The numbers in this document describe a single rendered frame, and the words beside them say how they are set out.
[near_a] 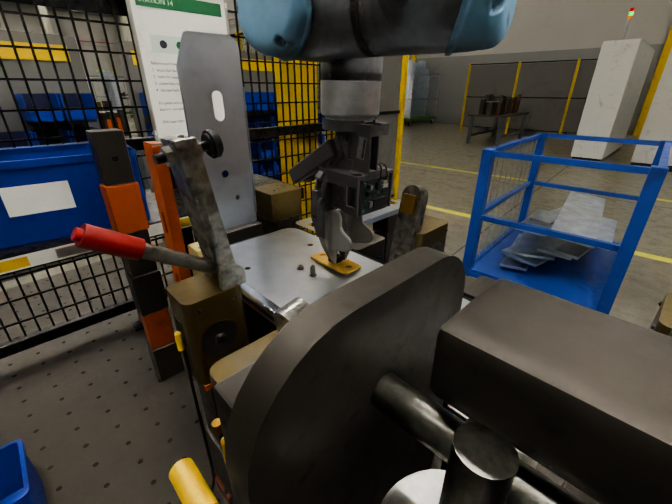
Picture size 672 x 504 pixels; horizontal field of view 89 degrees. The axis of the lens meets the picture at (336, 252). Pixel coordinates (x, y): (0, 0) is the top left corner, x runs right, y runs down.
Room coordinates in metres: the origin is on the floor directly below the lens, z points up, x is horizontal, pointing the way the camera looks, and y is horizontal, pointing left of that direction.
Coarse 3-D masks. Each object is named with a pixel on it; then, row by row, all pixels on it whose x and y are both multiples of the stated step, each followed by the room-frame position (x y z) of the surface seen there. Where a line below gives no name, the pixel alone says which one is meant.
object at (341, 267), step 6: (324, 252) 0.52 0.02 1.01; (312, 258) 0.50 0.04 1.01; (318, 258) 0.50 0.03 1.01; (324, 258) 0.50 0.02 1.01; (324, 264) 0.48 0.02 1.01; (330, 264) 0.48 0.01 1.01; (336, 264) 0.48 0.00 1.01; (342, 264) 0.48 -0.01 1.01; (348, 264) 0.48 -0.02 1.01; (354, 264) 0.48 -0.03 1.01; (336, 270) 0.46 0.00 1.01; (342, 270) 0.46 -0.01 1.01; (348, 270) 0.46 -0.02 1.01; (354, 270) 0.46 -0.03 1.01
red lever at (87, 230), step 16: (80, 240) 0.27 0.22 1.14; (96, 240) 0.27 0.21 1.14; (112, 240) 0.28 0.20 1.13; (128, 240) 0.29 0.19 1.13; (144, 240) 0.31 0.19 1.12; (128, 256) 0.29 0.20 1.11; (144, 256) 0.30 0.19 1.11; (160, 256) 0.31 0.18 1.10; (176, 256) 0.32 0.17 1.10; (192, 256) 0.34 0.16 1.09; (208, 272) 0.34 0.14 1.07
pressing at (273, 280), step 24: (264, 240) 0.59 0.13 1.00; (288, 240) 0.59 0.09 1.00; (312, 240) 0.59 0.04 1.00; (240, 264) 0.49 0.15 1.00; (264, 264) 0.49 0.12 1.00; (288, 264) 0.49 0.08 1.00; (360, 264) 0.49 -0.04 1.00; (384, 264) 0.50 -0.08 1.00; (264, 288) 0.42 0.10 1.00; (288, 288) 0.42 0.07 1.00; (312, 288) 0.42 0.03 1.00; (336, 288) 0.42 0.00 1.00; (264, 312) 0.37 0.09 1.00
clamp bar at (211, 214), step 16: (176, 144) 0.33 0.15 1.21; (192, 144) 0.34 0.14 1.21; (208, 144) 0.36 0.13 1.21; (160, 160) 0.33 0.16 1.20; (176, 160) 0.33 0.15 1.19; (192, 160) 0.33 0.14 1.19; (176, 176) 0.35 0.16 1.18; (192, 176) 0.33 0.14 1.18; (192, 192) 0.33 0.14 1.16; (208, 192) 0.34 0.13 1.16; (192, 208) 0.34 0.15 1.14; (208, 208) 0.34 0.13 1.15; (192, 224) 0.36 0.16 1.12; (208, 224) 0.34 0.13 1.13; (208, 240) 0.34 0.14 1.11; (224, 240) 0.35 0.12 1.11; (208, 256) 0.36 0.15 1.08; (224, 256) 0.35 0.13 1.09
